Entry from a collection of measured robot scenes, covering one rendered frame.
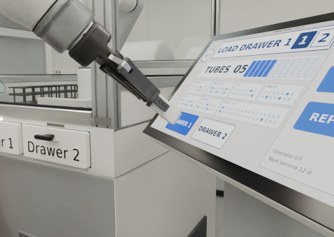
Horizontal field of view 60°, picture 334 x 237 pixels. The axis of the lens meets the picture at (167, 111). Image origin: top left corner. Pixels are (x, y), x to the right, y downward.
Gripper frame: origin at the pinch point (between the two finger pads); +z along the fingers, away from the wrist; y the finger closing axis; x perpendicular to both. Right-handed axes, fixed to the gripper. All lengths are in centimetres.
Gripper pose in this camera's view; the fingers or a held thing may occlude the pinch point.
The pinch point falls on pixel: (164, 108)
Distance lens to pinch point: 56.9
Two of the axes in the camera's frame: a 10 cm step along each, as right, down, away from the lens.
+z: 6.9, 6.0, 4.1
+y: -4.3, -1.2, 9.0
